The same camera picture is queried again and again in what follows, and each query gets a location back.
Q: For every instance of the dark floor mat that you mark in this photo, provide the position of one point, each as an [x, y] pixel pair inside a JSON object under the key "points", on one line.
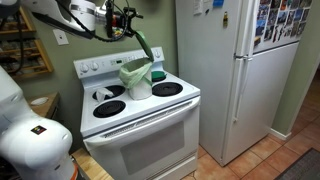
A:
{"points": [[306, 167]]}

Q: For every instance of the white electric stove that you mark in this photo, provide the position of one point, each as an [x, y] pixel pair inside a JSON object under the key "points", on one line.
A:
{"points": [[155, 138]]}

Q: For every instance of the green bin liner bag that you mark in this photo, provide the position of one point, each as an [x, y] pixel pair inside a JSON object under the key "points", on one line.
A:
{"points": [[131, 73]]}

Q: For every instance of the white refrigerator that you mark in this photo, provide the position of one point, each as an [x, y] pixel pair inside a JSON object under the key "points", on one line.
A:
{"points": [[239, 56]]}

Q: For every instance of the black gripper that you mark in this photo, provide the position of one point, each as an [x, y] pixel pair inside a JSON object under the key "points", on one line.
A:
{"points": [[118, 23]]}

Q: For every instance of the green bin lid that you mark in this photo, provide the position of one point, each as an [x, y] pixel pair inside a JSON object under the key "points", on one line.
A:
{"points": [[144, 44]]}

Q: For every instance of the wooden wall shelf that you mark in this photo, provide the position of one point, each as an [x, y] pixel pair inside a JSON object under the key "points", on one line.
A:
{"points": [[22, 54]]}

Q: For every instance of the white paper on fridge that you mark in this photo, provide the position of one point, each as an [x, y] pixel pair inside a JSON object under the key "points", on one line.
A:
{"points": [[197, 7]]}

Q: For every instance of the large front coil burner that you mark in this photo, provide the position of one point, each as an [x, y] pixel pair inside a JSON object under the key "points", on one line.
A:
{"points": [[109, 109]]}

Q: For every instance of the wooden side table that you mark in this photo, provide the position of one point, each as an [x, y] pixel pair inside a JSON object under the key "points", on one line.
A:
{"points": [[49, 109]]}

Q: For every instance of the white light switch plate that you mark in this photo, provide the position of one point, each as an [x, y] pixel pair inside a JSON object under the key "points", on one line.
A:
{"points": [[61, 37]]}

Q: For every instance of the white paper towel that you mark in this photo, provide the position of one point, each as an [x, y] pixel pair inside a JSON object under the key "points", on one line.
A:
{"points": [[102, 93]]}

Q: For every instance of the green silicone burner cover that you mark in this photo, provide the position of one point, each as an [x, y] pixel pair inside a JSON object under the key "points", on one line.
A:
{"points": [[158, 76]]}

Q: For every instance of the white compost bin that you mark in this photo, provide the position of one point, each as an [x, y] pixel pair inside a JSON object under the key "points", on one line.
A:
{"points": [[143, 89]]}

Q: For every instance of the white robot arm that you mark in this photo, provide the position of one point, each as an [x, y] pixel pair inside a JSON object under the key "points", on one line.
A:
{"points": [[37, 146]]}

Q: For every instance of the white small dish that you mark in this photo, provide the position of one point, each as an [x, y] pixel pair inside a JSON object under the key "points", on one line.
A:
{"points": [[39, 101]]}

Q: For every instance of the blue paper on fridge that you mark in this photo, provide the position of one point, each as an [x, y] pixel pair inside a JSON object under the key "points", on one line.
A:
{"points": [[218, 3]]}

